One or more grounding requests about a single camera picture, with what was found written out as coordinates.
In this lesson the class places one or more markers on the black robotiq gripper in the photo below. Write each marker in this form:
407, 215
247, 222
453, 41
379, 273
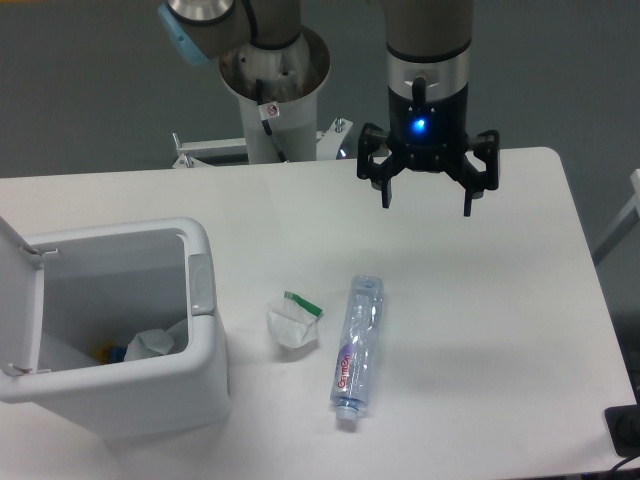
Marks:
427, 115

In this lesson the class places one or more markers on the white tissue in bin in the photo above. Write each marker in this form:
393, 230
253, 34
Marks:
158, 342

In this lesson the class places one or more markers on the yellow blue trash in bin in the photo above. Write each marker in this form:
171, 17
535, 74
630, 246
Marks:
109, 353

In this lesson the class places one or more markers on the white metal frame at right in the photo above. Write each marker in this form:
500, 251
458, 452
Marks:
620, 226

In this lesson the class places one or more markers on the white plastic trash can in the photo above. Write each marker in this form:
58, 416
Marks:
66, 293

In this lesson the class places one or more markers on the crushed clear plastic bottle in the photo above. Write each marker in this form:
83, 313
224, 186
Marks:
352, 377

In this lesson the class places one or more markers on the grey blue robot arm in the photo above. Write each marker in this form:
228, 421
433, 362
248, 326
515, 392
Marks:
206, 30

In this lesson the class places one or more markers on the white green wrapper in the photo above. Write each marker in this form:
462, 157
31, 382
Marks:
292, 320

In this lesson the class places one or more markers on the black device at edge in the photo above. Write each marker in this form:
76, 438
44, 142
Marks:
623, 426

